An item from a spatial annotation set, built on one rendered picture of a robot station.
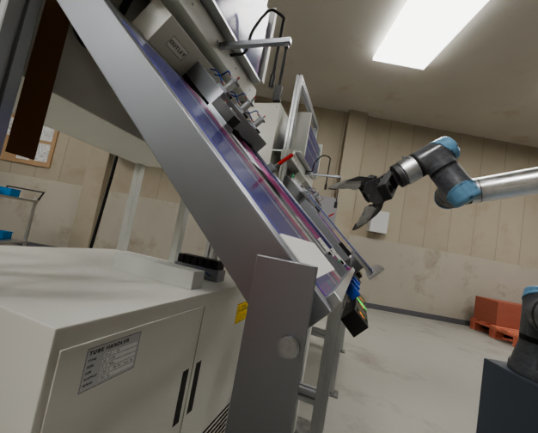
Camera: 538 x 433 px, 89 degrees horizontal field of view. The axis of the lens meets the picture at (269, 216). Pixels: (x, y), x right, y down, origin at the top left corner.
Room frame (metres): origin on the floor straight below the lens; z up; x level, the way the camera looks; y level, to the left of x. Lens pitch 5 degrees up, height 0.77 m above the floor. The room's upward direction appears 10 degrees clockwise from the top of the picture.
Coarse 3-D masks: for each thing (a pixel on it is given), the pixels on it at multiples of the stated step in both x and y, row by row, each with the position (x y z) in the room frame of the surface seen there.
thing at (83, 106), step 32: (64, 64) 0.58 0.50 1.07; (96, 64) 0.64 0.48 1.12; (64, 96) 0.59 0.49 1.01; (96, 96) 0.66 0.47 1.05; (64, 128) 0.83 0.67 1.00; (96, 128) 0.77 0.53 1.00; (128, 128) 0.76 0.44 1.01; (128, 160) 1.15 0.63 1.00; (96, 224) 1.14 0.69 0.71; (128, 224) 1.18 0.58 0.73
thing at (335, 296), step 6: (354, 270) 0.85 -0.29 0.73; (348, 276) 0.52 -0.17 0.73; (342, 282) 0.37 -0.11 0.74; (348, 282) 0.44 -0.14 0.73; (336, 288) 0.30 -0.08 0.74; (342, 288) 0.33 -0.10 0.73; (330, 294) 0.27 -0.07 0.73; (336, 294) 0.27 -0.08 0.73; (342, 294) 0.30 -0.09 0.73; (330, 300) 0.27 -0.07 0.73; (336, 300) 0.26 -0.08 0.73
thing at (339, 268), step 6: (294, 216) 0.64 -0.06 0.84; (300, 222) 0.70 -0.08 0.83; (306, 228) 0.73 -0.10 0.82; (312, 234) 0.73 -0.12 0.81; (312, 240) 0.62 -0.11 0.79; (318, 246) 0.64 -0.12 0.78; (324, 252) 0.69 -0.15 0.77; (330, 258) 0.63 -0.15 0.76; (336, 258) 0.82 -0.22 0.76; (336, 264) 0.71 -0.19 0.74; (342, 264) 0.81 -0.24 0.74; (336, 270) 0.60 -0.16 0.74; (342, 270) 0.70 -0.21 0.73; (342, 276) 0.60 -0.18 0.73
